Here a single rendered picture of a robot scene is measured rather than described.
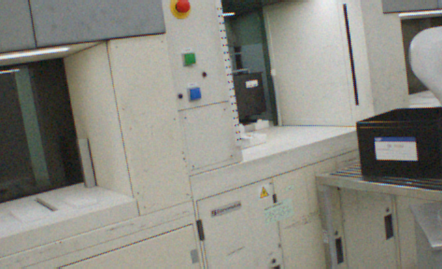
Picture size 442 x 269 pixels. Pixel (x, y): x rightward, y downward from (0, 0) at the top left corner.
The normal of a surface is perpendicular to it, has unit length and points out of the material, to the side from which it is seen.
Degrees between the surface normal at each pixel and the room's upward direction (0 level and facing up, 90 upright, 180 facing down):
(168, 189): 90
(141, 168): 90
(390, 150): 90
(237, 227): 90
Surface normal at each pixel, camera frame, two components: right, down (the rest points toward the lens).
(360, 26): -0.81, 0.20
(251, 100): 0.57, 0.03
